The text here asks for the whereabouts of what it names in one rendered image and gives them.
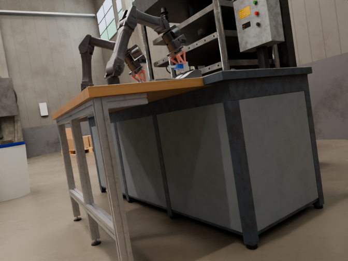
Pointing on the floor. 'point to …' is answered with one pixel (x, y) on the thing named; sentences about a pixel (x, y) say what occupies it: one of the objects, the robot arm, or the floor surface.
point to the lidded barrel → (13, 171)
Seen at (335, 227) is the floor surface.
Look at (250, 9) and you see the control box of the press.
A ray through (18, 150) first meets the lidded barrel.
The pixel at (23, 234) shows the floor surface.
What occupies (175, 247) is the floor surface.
